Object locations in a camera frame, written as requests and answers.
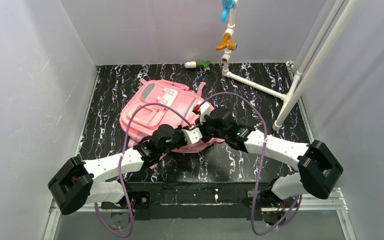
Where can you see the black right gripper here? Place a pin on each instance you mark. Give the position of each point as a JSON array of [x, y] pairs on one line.
[[206, 120]]

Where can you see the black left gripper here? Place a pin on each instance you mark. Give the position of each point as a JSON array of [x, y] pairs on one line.
[[167, 138]]

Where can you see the pink student backpack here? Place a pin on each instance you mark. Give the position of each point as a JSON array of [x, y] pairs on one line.
[[159, 102]]

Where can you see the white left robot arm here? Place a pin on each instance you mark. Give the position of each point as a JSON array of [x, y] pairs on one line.
[[79, 182]]

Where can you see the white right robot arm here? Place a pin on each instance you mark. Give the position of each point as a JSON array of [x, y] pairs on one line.
[[317, 169]]

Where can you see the green white pipe fitting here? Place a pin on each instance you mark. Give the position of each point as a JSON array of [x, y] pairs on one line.
[[205, 66]]

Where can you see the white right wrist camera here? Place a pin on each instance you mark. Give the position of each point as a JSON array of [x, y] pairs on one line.
[[202, 109]]

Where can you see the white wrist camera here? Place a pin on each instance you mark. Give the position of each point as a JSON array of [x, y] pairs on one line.
[[202, 109], [192, 135]]

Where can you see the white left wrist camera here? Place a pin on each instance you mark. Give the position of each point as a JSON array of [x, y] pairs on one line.
[[192, 135]]

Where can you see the orange tap handle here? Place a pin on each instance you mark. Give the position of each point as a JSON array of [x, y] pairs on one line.
[[227, 43]]

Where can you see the aluminium rail frame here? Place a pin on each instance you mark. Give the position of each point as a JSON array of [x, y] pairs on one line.
[[207, 187]]

